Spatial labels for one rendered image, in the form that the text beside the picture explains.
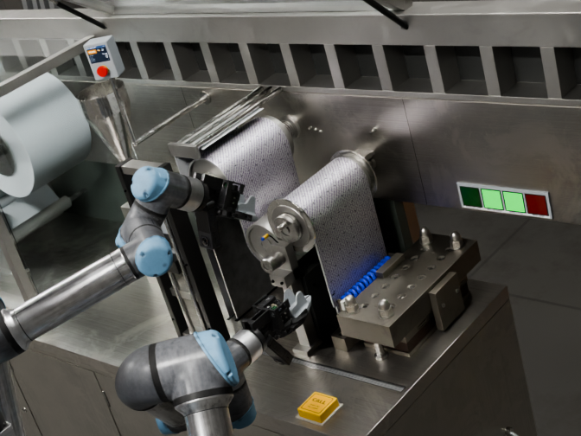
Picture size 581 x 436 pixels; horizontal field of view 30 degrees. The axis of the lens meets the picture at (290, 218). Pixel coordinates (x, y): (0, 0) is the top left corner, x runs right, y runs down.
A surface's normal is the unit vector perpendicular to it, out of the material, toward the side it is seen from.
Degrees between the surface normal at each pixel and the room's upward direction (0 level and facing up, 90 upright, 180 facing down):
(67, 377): 90
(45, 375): 90
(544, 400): 0
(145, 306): 0
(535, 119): 90
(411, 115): 90
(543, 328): 0
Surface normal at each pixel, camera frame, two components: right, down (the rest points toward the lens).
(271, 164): 0.75, 0.15
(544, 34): -0.62, 0.50
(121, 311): -0.26, -0.86
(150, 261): 0.30, 0.36
